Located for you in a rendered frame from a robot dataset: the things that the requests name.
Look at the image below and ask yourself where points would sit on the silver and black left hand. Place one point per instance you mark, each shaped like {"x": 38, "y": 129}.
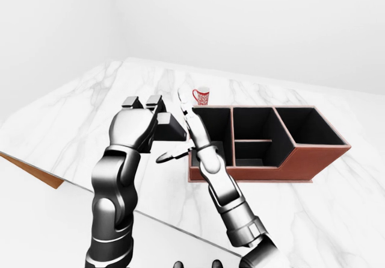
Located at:
{"x": 132, "y": 128}

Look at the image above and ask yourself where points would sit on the silver and black right hand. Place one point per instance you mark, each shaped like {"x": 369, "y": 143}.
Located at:
{"x": 197, "y": 129}

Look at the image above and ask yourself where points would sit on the red-brown desk caddy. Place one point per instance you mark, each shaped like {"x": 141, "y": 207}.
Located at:
{"x": 312, "y": 161}

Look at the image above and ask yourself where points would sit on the red and white patterned mug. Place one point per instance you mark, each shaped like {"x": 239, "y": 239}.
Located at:
{"x": 203, "y": 98}

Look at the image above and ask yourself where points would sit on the brown wooden panel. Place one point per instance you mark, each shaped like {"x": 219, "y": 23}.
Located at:
{"x": 36, "y": 173}

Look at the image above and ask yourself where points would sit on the small dark shape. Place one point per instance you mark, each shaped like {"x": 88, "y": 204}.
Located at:
{"x": 216, "y": 263}
{"x": 178, "y": 264}

